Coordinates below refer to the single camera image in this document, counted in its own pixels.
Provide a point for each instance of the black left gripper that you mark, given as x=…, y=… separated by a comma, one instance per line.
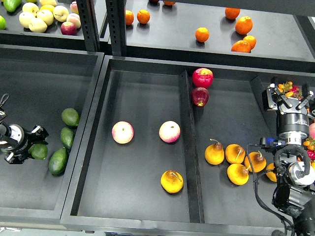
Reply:
x=24, y=138

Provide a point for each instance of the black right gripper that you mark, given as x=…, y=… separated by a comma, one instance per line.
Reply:
x=292, y=122

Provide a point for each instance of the green avocado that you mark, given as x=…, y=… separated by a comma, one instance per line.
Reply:
x=38, y=151
x=58, y=161
x=70, y=117
x=4, y=151
x=67, y=137

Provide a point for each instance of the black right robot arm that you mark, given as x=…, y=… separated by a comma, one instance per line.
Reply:
x=294, y=195

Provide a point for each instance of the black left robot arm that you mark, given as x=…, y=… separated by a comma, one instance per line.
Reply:
x=5, y=141

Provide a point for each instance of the green avocado bottom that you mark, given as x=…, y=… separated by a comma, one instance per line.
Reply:
x=58, y=161

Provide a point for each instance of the green avocado top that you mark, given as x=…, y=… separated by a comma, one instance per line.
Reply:
x=70, y=117

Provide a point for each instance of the yellow pear with stem left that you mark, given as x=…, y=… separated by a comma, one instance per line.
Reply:
x=214, y=154

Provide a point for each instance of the pale yellow pear front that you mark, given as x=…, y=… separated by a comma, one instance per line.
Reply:
x=38, y=25

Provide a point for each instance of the pale yellow pear left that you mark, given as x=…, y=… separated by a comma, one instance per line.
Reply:
x=25, y=19

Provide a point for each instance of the pale yellow pear centre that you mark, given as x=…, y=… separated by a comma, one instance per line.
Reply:
x=46, y=15

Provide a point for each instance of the orange and red cherry tomatoes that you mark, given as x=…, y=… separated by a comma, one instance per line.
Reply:
x=290, y=90

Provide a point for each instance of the pink peach at right edge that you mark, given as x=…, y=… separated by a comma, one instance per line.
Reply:
x=312, y=130

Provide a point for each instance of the cherry tomato bunch lower right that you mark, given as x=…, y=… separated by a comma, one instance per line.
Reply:
x=309, y=145

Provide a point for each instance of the black upper right shelf tray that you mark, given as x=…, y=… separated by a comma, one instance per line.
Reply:
x=281, y=40

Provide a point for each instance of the orange on shelf lower right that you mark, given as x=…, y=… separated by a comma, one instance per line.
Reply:
x=251, y=40

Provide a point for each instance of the orange on shelf front right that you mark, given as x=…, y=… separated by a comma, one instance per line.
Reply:
x=241, y=46

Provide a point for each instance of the large orange on shelf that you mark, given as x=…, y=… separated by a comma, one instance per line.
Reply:
x=244, y=25

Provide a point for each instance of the bright red apple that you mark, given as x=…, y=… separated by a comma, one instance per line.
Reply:
x=202, y=77

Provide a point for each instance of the pink apple left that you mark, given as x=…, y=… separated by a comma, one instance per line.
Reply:
x=122, y=132

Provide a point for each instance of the pink apple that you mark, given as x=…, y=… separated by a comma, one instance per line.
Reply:
x=169, y=131
x=122, y=132

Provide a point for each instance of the orange on shelf top right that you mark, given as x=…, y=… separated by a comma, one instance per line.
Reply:
x=232, y=13

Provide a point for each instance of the orange on shelf middle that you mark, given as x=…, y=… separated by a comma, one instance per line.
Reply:
x=202, y=34

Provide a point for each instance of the green lime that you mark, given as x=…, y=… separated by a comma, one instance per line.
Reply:
x=2, y=23

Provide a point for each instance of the pink apple right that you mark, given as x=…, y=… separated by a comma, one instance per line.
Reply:
x=169, y=131

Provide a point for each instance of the dark red apple on shelf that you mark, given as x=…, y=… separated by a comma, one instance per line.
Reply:
x=68, y=28

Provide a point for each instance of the black centre tray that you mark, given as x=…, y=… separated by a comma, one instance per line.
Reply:
x=116, y=187

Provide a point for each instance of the pink peach on shelf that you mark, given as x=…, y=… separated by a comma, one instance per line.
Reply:
x=75, y=19

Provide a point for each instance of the black shelf post left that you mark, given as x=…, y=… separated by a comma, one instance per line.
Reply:
x=88, y=25

